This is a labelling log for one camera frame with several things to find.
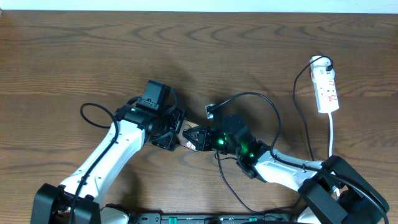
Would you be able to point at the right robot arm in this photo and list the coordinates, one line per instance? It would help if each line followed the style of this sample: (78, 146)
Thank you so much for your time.
(333, 191)

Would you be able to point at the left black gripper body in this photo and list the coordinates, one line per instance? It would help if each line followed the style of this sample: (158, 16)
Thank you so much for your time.
(171, 120)

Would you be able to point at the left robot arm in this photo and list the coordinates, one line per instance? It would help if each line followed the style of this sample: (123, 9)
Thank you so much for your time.
(79, 198)

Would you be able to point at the Galaxy S25 Ultra smartphone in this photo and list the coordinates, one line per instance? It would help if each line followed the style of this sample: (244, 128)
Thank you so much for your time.
(188, 135)

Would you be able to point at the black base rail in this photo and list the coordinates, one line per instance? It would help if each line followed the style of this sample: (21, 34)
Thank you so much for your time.
(156, 218)

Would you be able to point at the white power strip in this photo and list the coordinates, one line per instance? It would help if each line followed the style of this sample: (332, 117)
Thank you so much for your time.
(323, 78)

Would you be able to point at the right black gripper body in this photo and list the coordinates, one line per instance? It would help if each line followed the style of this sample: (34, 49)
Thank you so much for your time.
(215, 141)

